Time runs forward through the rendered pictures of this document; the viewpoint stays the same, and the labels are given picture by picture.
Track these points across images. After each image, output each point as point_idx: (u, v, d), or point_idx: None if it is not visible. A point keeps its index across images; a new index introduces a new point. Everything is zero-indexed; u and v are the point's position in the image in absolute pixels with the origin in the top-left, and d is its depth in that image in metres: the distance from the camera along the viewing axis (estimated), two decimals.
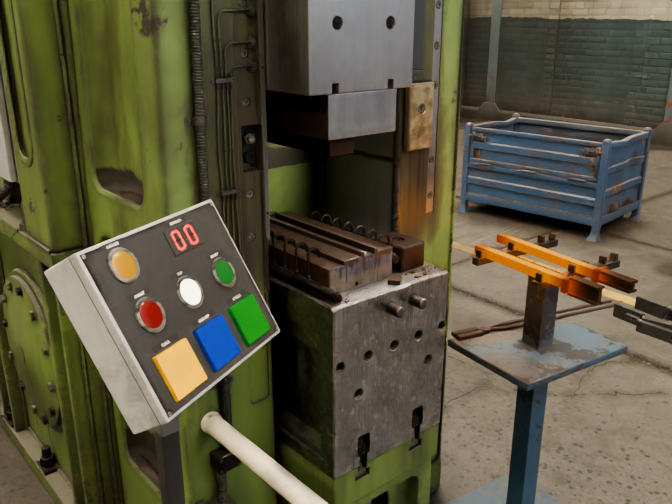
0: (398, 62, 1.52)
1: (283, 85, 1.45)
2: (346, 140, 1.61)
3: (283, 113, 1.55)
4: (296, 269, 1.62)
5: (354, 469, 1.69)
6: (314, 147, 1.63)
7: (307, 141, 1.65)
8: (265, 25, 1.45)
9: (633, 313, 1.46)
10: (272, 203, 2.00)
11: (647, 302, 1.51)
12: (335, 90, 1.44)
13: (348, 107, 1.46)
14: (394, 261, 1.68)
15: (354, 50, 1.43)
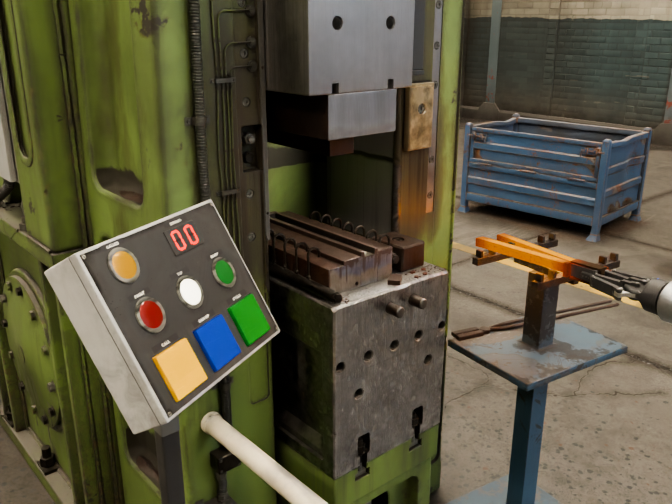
0: (398, 62, 1.52)
1: (283, 85, 1.45)
2: (346, 140, 1.61)
3: (283, 113, 1.55)
4: (296, 269, 1.62)
5: (354, 469, 1.69)
6: (314, 147, 1.63)
7: (307, 141, 1.65)
8: (265, 25, 1.45)
9: (588, 271, 1.57)
10: (272, 203, 2.00)
11: (586, 267, 1.60)
12: (335, 90, 1.44)
13: (348, 107, 1.46)
14: (394, 261, 1.68)
15: (354, 50, 1.43)
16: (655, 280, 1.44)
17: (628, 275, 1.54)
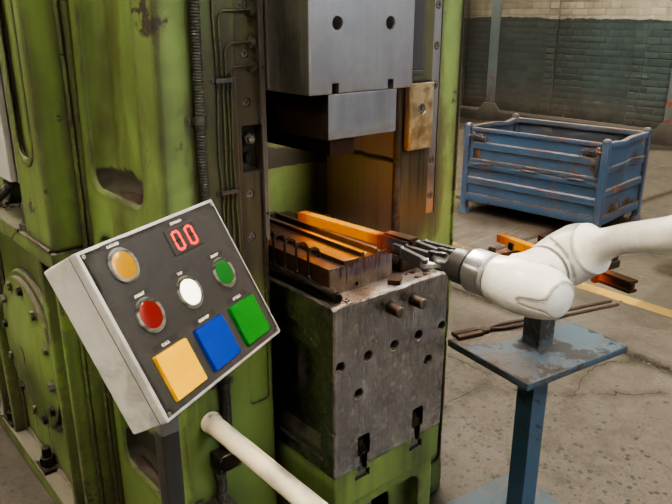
0: (398, 62, 1.52)
1: (283, 85, 1.45)
2: (346, 140, 1.61)
3: (283, 113, 1.55)
4: (296, 269, 1.62)
5: (354, 469, 1.69)
6: (314, 147, 1.63)
7: (307, 141, 1.65)
8: (265, 25, 1.45)
9: (399, 242, 1.51)
10: (272, 203, 2.00)
11: None
12: (335, 90, 1.44)
13: (348, 107, 1.46)
14: (394, 261, 1.68)
15: (354, 50, 1.43)
16: (459, 249, 1.39)
17: (439, 245, 1.49)
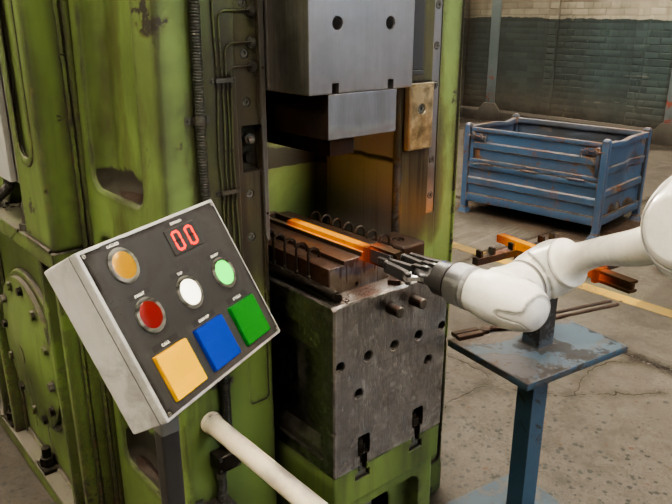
0: (398, 62, 1.52)
1: (283, 85, 1.45)
2: (346, 140, 1.61)
3: (283, 113, 1.55)
4: (296, 269, 1.62)
5: (354, 469, 1.69)
6: (314, 147, 1.63)
7: (307, 141, 1.65)
8: (265, 25, 1.45)
9: (383, 256, 1.55)
10: (272, 203, 2.00)
11: None
12: (335, 90, 1.44)
13: (348, 107, 1.46)
14: None
15: (354, 50, 1.43)
16: (441, 263, 1.43)
17: (423, 258, 1.54)
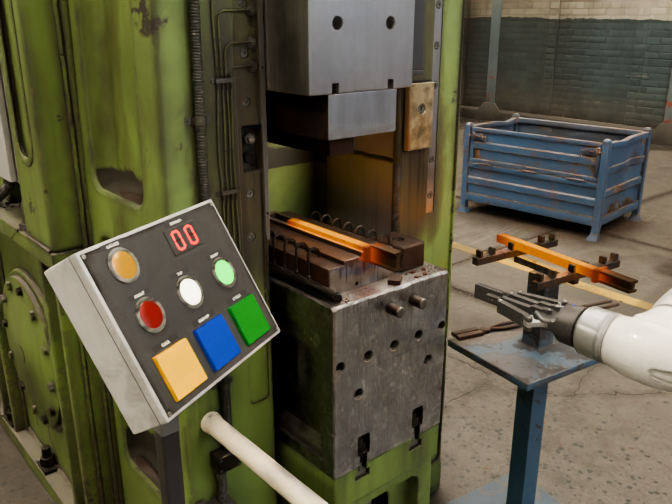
0: (398, 62, 1.52)
1: (283, 85, 1.45)
2: (346, 140, 1.61)
3: (283, 113, 1.55)
4: (296, 269, 1.62)
5: (354, 469, 1.69)
6: (314, 147, 1.63)
7: (307, 141, 1.65)
8: (265, 25, 1.45)
9: (494, 293, 1.34)
10: (272, 203, 2.00)
11: (488, 289, 1.36)
12: (335, 90, 1.44)
13: (348, 107, 1.46)
14: None
15: (354, 50, 1.43)
16: (570, 306, 1.22)
17: (536, 298, 1.32)
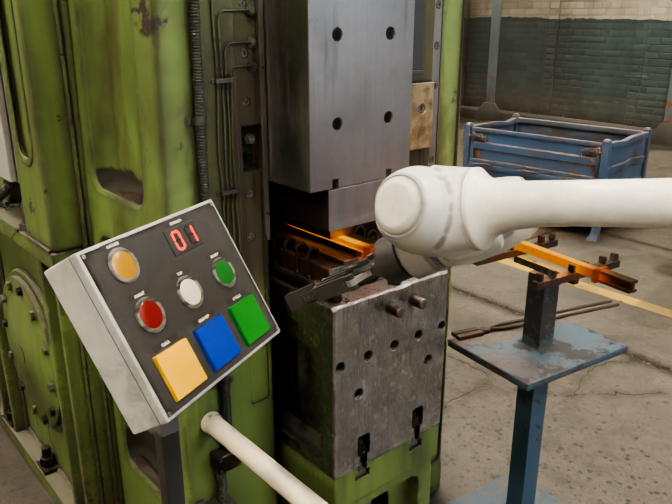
0: (395, 153, 1.59)
1: (285, 179, 1.51)
2: None
3: (285, 200, 1.62)
4: (296, 269, 1.62)
5: (354, 469, 1.69)
6: (315, 229, 1.70)
7: None
8: (268, 122, 1.51)
9: (307, 290, 1.15)
10: None
11: (300, 291, 1.16)
12: (335, 184, 1.51)
13: (347, 199, 1.53)
14: None
15: (353, 146, 1.50)
16: (379, 240, 1.06)
17: (349, 268, 1.15)
